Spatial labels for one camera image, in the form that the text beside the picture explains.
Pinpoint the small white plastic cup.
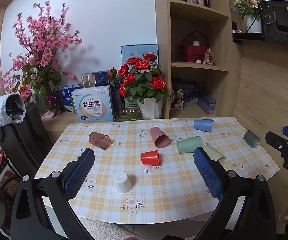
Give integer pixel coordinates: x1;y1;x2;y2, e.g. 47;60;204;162
113;171;133;194

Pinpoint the transparent dark green cup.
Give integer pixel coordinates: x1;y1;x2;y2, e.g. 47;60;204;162
243;130;260;148

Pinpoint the beige plastic cup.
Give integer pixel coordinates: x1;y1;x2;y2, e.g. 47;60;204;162
203;145;225;166

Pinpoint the green plastic cup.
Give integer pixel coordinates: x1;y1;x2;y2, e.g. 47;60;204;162
177;136;203;154

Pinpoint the transparent brown cup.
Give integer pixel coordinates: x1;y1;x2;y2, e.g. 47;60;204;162
89;132;111;150

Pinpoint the blue plastic cup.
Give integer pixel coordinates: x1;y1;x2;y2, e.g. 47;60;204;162
193;119;212;133

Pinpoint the pink plastic cup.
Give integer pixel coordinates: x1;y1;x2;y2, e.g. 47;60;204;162
150;127;170;148

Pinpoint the red plastic cup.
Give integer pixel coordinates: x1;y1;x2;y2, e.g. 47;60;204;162
141;150;160;166

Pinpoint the left hand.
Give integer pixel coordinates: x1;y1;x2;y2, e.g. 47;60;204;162
124;237;138;240

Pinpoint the yellow plaid floral tablecloth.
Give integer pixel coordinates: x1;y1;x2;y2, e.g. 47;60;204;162
36;117;279;224

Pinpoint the black chair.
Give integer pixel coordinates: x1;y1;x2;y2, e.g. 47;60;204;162
0;103;53;178

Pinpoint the small purple box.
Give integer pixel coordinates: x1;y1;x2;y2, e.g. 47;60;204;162
198;95;216;114

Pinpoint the white blue probiotics box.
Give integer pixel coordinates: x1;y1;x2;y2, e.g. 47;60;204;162
71;86;114;122

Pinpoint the gold patterned tray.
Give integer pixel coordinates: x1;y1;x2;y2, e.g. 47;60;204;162
114;108;143;122

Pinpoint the dark blue gift box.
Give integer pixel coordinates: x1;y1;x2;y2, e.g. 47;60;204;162
184;81;200;106

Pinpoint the blue white tissue box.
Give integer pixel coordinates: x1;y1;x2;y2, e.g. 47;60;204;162
59;84;83;111

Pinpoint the white faceted flower pot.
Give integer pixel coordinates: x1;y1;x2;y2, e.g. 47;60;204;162
137;98;163;120

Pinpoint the white navy emblem box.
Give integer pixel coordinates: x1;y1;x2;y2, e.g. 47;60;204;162
124;98;139;109

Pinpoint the white grey jacket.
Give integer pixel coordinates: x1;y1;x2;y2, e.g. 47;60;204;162
0;93;26;127

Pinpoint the wooden shelf unit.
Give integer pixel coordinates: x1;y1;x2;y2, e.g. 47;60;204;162
155;0;242;118

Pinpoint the silver tin box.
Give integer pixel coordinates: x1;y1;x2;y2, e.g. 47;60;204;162
81;73;96;88

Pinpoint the small perfume bottle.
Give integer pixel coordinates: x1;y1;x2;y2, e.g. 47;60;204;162
205;47;213;65

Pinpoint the dark blue patterned box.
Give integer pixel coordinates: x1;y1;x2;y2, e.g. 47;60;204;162
92;70;110;87

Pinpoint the white plant pot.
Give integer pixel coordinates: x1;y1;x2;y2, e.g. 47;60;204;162
244;15;262;33

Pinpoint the pink cherry blossom plant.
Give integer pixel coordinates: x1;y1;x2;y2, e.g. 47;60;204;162
0;1;83;111

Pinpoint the black monitor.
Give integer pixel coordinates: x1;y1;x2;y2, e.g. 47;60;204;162
258;0;288;46

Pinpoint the red gift basket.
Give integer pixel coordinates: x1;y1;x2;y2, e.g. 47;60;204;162
179;31;208;64

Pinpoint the red rose bouquet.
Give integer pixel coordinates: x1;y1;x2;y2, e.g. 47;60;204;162
108;53;168;104

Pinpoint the peach flower bouquet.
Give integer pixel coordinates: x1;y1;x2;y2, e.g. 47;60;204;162
234;0;265;18

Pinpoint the tall light blue box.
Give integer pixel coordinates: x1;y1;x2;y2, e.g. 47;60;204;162
121;44;158;64

